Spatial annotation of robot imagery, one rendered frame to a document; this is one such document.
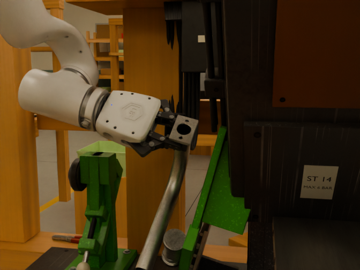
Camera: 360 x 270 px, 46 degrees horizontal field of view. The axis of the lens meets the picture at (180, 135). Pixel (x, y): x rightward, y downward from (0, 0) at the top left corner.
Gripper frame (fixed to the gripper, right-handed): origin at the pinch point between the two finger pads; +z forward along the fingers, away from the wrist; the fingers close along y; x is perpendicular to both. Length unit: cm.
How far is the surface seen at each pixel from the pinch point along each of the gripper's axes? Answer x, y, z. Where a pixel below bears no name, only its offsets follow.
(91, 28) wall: 728, 690, -441
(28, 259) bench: 43, -22, -31
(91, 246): 22.3, -18.9, -12.4
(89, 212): 22.5, -12.1, -16.1
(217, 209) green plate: -3.5, -13.6, 10.8
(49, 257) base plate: 39, -21, -25
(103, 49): 755, 657, -394
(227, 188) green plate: -6.2, -10.8, 11.2
